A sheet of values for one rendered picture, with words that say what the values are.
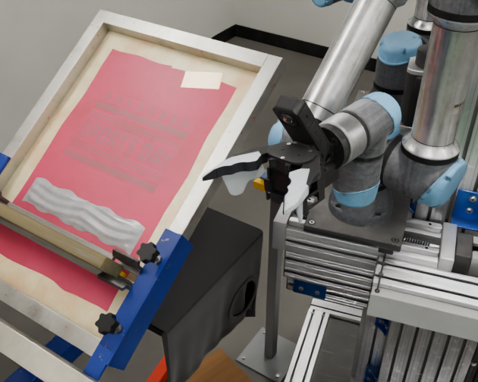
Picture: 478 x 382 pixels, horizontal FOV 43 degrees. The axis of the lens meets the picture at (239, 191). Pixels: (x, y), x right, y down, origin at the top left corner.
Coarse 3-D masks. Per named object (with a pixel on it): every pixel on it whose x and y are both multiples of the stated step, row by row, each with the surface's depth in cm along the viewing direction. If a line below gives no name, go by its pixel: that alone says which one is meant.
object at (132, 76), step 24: (120, 72) 159; (144, 72) 157; (96, 96) 158; (144, 96) 153; (72, 120) 157; (48, 168) 153; (72, 168) 150; (24, 192) 152; (48, 216) 146; (0, 240) 147; (24, 240) 145; (24, 264) 142; (48, 264) 140
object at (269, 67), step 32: (96, 32) 163; (128, 32) 162; (160, 32) 156; (64, 64) 162; (256, 64) 142; (64, 96) 161; (256, 96) 138; (32, 128) 155; (224, 160) 134; (192, 192) 133; (192, 224) 131; (0, 288) 137; (64, 320) 129
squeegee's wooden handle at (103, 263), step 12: (0, 204) 138; (0, 216) 137; (12, 216) 136; (24, 216) 135; (24, 228) 134; (36, 228) 132; (48, 228) 131; (48, 240) 130; (60, 240) 129; (72, 240) 128; (72, 252) 127; (84, 252) 126; (96, 252) 125; (96, 264) 124; (108, 264) 125
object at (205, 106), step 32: (160, 96) 152; (192, 96) 149; (224, 96) 146; (192, 128) 144; (192, 160) 141; (96, 192) 145; (128, 192) 142; (160, 192) 139; (64, 288) 136; (96, 288) 134
